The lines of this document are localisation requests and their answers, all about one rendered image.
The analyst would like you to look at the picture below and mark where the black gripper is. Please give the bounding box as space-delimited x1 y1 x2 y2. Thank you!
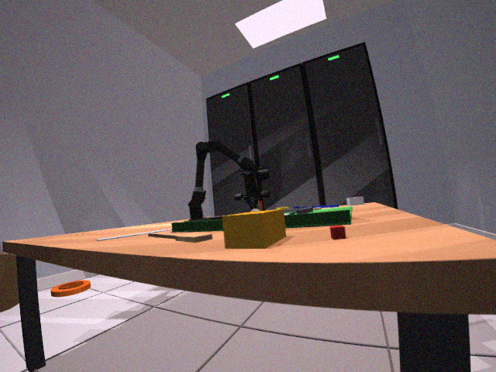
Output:
234 182 270 209

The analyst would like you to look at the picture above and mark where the olive-brown box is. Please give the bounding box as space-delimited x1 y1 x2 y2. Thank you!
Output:
222 209 286 249

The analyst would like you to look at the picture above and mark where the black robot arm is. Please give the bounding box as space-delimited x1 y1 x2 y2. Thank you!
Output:
188 141 270 220

